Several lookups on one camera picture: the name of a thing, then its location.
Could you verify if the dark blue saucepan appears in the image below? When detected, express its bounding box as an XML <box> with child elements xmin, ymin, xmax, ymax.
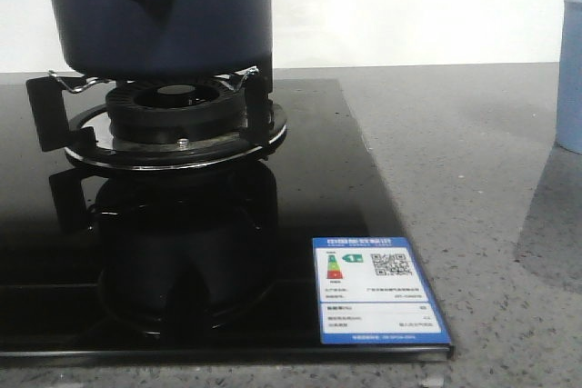
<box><xmin>51</xmin><ymin>0</ymin><xmax>273</xmax><ymax>80</ymax></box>

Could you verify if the light blue ribbed cup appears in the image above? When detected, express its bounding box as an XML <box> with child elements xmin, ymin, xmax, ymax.
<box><xmin>556</xmin><ymin>0</ymin><xmax>581</xmax><ymax>154</ymax></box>

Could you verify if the black pot support grate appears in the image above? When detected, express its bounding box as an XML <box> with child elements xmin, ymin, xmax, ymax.
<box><xmin>25</xmin><ymin>67</ymin><xmax>286</xmax><ymax>172</ymax></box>

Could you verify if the black gas burner head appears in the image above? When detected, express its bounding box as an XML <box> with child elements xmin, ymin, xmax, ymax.
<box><xmin>105</xmin><ymin>79</ymin><xmax>246</xmax><ymax>144</ymax></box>

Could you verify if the blue energy label sticker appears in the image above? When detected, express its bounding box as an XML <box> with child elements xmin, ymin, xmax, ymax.
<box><xmin>312</xmin><ymin>236</ymin><xmax>452</xmax><ymax>347</ymax></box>

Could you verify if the black glass gas cooktop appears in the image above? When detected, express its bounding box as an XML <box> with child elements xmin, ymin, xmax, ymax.
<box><xmin>1</xmin><ymin>79</ymin><xmax>454</xmax><ymax>366</ymax></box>

